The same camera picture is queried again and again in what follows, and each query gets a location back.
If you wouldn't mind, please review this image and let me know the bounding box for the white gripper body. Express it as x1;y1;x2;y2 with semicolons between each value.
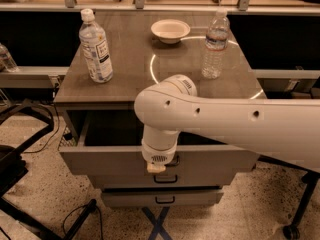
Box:
141;142;177;174

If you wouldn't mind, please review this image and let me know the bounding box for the grey top drawer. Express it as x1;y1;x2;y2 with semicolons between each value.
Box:
61;110;258;184

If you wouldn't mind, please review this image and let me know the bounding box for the grey drawer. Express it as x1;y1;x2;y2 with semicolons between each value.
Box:
101;188;223;208
89;173;234;189
61;110;258;184

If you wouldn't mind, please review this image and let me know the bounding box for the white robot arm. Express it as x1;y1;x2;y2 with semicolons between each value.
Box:
134;75;320;172

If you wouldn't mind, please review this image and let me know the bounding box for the grey bottom drawer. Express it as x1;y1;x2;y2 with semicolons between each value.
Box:
101;188;223;208

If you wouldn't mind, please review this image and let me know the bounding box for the grey middle drawer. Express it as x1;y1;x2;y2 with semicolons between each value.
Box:
89;173;234;189

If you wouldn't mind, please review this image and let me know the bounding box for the grey three-drawer cabinet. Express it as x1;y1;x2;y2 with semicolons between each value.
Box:
55;11;264;194

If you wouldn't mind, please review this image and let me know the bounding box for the blue tape cross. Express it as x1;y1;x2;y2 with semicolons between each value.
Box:
142;207;173;240

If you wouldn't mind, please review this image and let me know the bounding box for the white paper bowl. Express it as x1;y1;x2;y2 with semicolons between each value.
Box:
151;19;190;44

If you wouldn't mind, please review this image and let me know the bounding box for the labelled water bottle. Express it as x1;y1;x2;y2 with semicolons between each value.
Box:
79;9;113;83

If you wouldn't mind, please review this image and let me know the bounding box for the clear water bottle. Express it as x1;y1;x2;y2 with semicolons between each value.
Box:
201;8;230;79

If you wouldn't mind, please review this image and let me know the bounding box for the black chair left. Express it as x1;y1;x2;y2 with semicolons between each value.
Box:
0;100;98;240

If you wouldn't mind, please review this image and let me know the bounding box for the black office chair right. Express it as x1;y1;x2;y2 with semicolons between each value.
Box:
259;155;320;240

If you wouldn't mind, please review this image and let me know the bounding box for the bottle at left edge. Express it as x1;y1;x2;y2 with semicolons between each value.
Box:
0;43;19;72

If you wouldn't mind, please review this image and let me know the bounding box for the wire mesh basket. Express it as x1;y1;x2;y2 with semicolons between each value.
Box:
58;127;76;148

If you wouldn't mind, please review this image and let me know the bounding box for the black floor cable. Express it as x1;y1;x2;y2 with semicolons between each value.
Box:
22;80;62;155

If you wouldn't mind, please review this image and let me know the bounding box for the grey shelf rail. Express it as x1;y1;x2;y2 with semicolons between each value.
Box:
0;66;68;88

